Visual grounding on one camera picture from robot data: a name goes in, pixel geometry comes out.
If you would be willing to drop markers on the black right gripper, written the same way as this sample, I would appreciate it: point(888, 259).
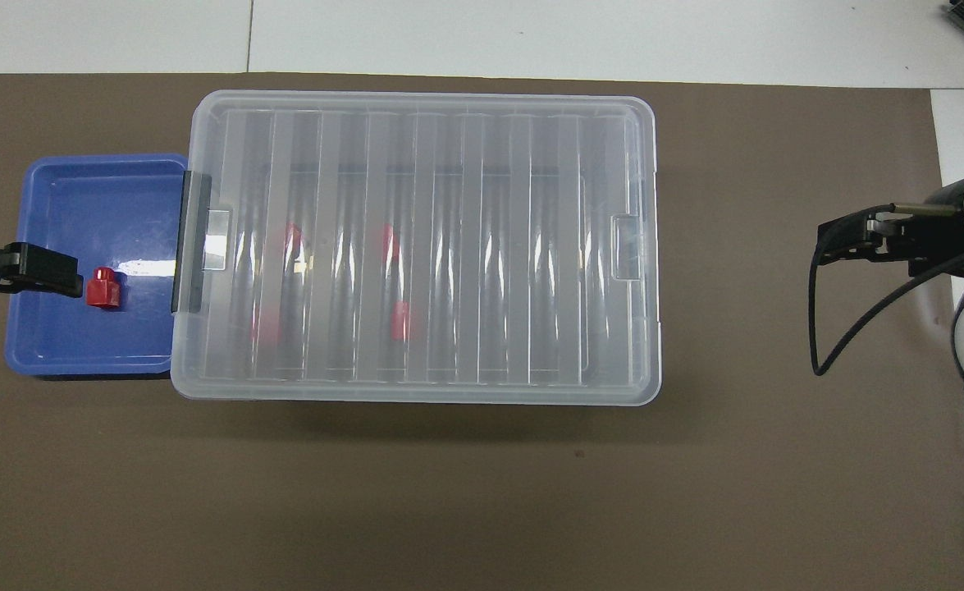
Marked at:
point(949, 242)

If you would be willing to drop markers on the red knobbed block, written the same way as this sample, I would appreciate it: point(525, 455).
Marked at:
point(293, 236)
point(390, 240)
point(400, 320)
point(264, 328)
point(104, 291)

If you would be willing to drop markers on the clear ribbed plastic lid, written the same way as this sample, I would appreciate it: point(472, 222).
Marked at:
point(490, 205)

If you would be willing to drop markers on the blue plastic tray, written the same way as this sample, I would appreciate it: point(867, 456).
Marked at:
point(79, 345)

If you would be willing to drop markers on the clear plastic storage box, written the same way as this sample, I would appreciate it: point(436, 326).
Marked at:
point(531, 369)

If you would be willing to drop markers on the brown table mat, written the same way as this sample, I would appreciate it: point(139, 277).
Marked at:
point(482, 492)

